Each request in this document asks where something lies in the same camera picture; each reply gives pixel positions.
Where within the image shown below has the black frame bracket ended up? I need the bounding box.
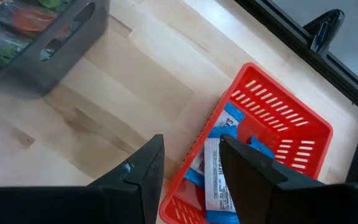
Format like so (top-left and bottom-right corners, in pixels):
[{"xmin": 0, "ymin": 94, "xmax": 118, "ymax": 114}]
[{"xmin": 303, "ymin": 9, "xmax": 345, "ymax": 57}]

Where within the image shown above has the red plastic basket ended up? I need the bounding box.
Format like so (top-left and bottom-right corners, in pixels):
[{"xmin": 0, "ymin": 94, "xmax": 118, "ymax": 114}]
[{"xmin": 159, "ymin": 62, "xmax": 334, "ymax": 224}]

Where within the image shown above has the grey translucent plastic bin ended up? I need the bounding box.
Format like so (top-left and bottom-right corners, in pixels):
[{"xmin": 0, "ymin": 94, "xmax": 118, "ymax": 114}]
[{"xmin": 0, "ymin": 0, "xmax": 111, "ymax": 96}]

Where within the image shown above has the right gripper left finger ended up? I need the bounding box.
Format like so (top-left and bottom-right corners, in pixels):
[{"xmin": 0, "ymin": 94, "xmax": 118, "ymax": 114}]
[{"xmin": 0, "ymin": 134, "xmax": 166, "ymax": 224}]

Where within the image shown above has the red Ring Pop gummy packet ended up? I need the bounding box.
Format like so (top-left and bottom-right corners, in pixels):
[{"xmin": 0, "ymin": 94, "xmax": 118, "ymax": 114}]
[{"xmin": 11, "ymin": 6, "xmax": 58, "ymax": 32}]

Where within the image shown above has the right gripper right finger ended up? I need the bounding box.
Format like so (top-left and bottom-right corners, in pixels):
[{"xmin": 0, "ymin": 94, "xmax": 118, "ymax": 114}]
[{"xmin": 219, "ymin": 134, "xmax": 358, "ymax": 224}]

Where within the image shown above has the black metal table frame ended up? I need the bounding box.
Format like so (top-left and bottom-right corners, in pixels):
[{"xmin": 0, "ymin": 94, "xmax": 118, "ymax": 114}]
[{"xmin": 234, "ymin": 0, "xmax": 358, "ymax": 184}]

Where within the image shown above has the blue white candy bar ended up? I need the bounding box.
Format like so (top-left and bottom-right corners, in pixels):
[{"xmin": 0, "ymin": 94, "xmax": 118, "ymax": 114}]
[
  {"xmin": 183, "ymin": 101, "xmax": 246, "ymax": 190},
  {"xmin": 247, "ymin": 134, "xmax": 275, "ymax": 160},
  {"xmin": 203, "ymin": 124, "xmax": 241, "ymax": 224}
]

